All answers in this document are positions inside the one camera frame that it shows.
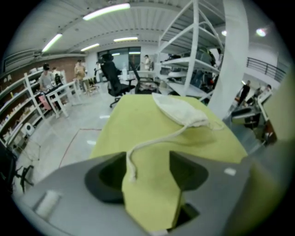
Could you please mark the black metal railing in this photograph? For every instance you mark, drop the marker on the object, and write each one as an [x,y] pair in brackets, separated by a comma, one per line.
[265,68]

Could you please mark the black cantilever chair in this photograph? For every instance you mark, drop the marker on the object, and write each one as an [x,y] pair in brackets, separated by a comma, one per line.
[144,85]

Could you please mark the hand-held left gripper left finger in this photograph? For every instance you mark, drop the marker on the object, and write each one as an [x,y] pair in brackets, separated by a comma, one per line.
[76,202]

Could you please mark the black swivel chair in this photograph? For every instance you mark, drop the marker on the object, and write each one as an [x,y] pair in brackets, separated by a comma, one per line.
[9,168]

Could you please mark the fluorescent ceiling light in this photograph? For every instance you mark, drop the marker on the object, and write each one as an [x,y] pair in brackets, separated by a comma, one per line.
[90,47]
[125,39]
[106,11]
[51,42]

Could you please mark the black office chair with headrest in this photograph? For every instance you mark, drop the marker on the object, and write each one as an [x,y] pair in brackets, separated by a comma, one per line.
[114,76]

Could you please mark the white water dispenser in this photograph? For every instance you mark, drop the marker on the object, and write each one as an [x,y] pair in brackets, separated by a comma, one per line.
[125,72]

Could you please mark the round wooden table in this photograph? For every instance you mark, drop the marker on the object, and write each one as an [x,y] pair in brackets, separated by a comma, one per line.
[91,80]

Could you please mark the pink chair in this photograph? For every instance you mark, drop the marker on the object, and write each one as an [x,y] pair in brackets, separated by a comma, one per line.
[43,102]

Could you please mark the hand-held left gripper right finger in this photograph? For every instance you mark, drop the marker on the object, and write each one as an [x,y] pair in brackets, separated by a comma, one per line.
[219,182]

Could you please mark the white desk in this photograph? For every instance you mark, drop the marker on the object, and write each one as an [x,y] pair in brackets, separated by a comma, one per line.
[62,90]

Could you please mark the small white appliance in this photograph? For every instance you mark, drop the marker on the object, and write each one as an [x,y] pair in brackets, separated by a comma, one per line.
[28,129]

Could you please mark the green tablecloth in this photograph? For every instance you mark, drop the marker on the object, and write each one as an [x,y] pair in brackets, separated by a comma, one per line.
[138,124]

